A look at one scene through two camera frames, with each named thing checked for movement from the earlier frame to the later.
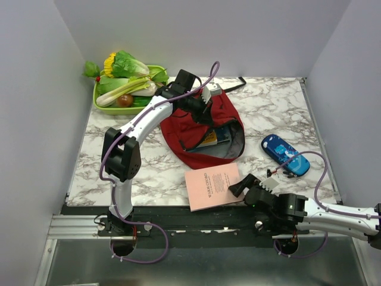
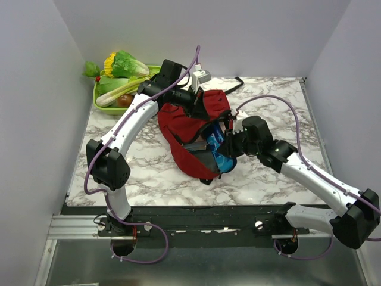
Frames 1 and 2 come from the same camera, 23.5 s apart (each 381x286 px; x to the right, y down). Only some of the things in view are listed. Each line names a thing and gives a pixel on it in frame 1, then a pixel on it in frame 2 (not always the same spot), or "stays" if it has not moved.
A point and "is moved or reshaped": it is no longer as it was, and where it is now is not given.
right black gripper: [249, 181] to [228, 148]
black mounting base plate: [178, 226] stays
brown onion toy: [125, 100] stays
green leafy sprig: [91, 70] stays
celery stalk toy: [109, 98] stays
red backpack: [181, 136] stays
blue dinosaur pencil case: [281, 152] is moved or reshaped
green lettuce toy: [125, 65] stays
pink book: [208, 187] to [197, 145]
